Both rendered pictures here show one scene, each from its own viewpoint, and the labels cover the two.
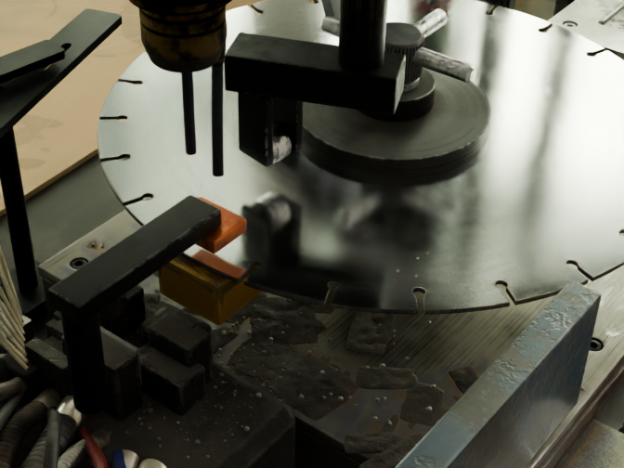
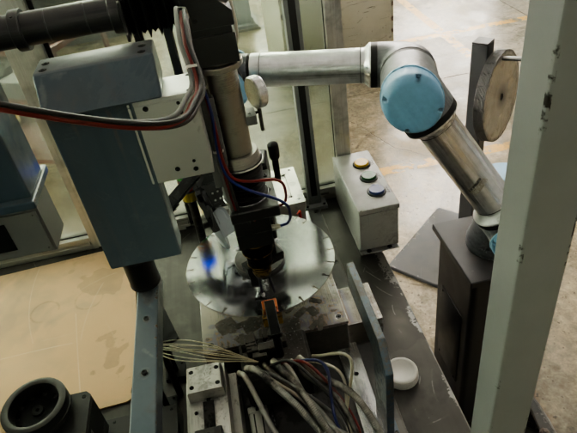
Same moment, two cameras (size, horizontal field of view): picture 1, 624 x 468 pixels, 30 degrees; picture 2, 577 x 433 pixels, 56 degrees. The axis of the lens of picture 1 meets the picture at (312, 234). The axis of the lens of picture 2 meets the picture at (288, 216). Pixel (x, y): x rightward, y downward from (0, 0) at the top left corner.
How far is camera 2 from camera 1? 0.70 m
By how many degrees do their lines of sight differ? 33
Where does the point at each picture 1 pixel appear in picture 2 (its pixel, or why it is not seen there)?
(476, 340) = not seen: hidden behind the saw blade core
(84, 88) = (106, 317)
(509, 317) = not seen: hidden behind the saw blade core
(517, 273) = (323, 270)
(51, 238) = not seen: hidden behind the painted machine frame
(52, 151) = (125, 338)
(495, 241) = (312, 268)
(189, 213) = (270, 304)
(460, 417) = (362, 295)
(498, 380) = (359, 286)
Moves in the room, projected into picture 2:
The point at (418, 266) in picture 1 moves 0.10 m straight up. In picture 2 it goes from (306, 282) to (301, 246)
